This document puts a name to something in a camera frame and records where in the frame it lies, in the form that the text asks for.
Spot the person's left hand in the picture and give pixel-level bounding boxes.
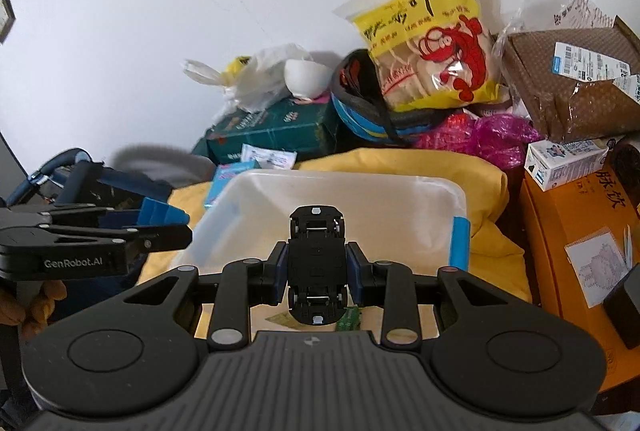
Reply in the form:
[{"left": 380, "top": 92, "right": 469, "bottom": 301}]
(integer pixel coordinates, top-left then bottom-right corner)
[{"left": 0, "top": 280, "right": 69, "bottom": 340}]

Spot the picture frame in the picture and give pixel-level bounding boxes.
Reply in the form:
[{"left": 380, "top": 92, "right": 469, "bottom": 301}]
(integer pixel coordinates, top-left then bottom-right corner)
[{"left": 0, "top": 0, "right": 16, "bottom": 44}]

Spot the black box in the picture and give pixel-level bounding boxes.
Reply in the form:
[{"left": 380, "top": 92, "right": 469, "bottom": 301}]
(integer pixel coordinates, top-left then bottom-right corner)
[{"left": 602, "top": 263, "right": 640, "bottom": 352}]

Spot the yellow snack bag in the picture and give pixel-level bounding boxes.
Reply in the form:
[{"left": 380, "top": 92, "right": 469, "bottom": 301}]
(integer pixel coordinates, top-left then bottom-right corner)
[{"left": 334, "top": 0, "right": 509, "bottom": 112}]

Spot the green toy block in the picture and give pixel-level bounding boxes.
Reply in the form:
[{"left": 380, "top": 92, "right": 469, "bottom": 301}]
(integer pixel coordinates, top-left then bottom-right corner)
[{"left": 336, "top": 306, "right": 362, "bottom": 333}]

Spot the black toy car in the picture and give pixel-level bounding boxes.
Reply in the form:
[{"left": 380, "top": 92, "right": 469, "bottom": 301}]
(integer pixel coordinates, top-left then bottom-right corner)
[{"left": 286, "top": 205, "right": 349, "bottom": 326}]

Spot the white plastic bag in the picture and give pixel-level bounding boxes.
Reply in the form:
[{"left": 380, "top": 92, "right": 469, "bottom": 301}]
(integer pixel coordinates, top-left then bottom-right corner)
[{"left": 182, "top": 43, "right": 314, "bottom": 112}]

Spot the small blue and pink box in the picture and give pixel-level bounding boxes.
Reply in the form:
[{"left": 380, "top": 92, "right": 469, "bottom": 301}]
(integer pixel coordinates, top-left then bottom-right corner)
[{"left": 203, "top": 162, "right": 261, "bottom": 212}]

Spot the grey chair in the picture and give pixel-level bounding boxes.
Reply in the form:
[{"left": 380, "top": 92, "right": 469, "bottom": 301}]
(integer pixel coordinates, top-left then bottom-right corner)
[{"left": 111, "top": 143, "right": 217, "bottom": 192}]

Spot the white plastic bin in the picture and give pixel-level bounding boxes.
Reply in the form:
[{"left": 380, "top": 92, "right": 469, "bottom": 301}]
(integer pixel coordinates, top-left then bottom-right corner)
[{"left": 167, "top": 169, "right": 472, "bottom": 312}]

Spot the yellow cloth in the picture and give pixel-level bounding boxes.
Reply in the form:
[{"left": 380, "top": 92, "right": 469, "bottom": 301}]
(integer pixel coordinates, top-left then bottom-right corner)
[{"left": 135, "top": 146, "right": 534, "bottom": 343}]

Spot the pink foil wrap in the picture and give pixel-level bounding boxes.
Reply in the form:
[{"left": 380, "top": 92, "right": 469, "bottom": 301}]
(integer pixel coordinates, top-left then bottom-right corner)
[{"left": 414, "top": 111, "right": 544, "bottom": 170}]

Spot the brown parcel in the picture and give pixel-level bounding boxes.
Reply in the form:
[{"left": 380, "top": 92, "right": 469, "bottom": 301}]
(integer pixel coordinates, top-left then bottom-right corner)
[{"left": 501, "top": 16, "right": 640, "bottom": 145}]

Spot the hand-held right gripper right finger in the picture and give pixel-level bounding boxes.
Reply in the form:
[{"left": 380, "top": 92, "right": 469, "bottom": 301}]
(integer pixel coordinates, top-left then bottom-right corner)
[{"left": 346, "top": 241, "right": 523, "bottom": 354}]

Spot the dark green box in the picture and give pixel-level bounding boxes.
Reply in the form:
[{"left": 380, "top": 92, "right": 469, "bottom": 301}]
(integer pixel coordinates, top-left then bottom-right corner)
[{"left": 192, "top": 95, "right": 342, "bottom": 168}]

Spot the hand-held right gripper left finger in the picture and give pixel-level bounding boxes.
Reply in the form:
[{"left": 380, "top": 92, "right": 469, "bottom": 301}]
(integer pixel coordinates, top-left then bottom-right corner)
[{"left": 117, "top": 241, "right": 292, "bottom": 354}]

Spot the orange box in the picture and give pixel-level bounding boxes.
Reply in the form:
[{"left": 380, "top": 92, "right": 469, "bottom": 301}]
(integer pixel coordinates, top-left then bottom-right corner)
[{"left": 519, "top": 146, "right": 640, "bottom": 393}]

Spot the small white carton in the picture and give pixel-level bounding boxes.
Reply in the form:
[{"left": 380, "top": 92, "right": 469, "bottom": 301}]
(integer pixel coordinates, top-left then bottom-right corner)
[{"left": 523, "top": 138, "right": 610, "bottom": 192}]

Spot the small white packet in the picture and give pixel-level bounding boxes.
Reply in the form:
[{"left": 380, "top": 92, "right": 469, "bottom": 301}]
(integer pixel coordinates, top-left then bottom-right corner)
[{"left": 239, "top": 143, "right": 299, "bottom": 171}]

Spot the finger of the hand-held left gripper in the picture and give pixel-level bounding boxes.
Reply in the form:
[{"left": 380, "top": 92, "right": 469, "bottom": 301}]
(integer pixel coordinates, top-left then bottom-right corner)
[
  {"left": 51, "top": 224, "right": 195, "bottom": 263},
  {"left": 44, "top": 197, "right": 193, "bottom": 233}
]

